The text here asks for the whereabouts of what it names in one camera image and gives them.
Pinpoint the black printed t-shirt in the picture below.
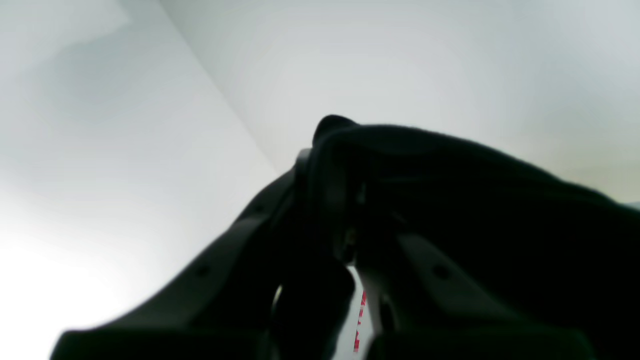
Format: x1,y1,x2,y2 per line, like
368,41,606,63
311,114,640,360

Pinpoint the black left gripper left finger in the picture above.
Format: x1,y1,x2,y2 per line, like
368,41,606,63
50,150,356,360

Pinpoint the red tape rectangle marking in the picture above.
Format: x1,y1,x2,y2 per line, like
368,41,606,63
352,291,367,354

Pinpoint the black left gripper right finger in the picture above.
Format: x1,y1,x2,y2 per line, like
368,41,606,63
355,232,594,360

